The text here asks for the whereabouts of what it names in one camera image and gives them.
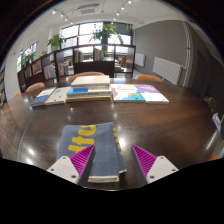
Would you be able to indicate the large book with blue cover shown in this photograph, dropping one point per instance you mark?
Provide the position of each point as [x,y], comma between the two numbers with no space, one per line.
[88,94]

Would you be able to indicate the large potted plant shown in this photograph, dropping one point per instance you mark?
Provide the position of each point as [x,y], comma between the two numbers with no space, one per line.
[104,32]

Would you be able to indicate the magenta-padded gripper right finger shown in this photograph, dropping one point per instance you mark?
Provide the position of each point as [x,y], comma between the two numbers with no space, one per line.
[161,167]

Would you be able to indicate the ceiling air conditioner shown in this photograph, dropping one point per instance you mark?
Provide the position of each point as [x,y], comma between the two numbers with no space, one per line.
[88,9]

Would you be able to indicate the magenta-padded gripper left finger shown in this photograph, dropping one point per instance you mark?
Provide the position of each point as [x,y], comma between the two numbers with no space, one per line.
[65,168]

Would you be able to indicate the small white wall radiator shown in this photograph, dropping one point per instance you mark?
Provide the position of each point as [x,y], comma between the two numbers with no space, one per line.
[140,60]

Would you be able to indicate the small potted plant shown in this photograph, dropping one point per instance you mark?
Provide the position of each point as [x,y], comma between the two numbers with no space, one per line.
[56,41]

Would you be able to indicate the grey towel with yellow letters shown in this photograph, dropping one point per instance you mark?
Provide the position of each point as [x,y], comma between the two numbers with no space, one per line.
[105,150]

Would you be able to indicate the dark room divider shelf unit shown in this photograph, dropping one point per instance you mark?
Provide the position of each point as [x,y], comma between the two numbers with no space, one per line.
[93,66]

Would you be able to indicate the potted plant by window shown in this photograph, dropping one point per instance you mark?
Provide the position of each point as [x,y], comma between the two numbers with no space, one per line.
[29,57]

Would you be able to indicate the white illustrated book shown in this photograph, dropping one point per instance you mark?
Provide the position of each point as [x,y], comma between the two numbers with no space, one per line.
[126,92]

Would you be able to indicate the wall bookshelf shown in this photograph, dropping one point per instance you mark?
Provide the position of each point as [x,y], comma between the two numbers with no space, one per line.
[2,90]

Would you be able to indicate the ceiling spot lights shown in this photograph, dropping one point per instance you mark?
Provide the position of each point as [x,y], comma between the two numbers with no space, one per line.
[61,14]

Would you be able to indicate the purple and white book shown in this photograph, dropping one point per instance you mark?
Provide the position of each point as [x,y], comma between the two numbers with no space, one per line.
[153,94]

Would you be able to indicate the beige hardcover book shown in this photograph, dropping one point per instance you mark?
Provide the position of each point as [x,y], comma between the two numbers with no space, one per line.
[90,80]

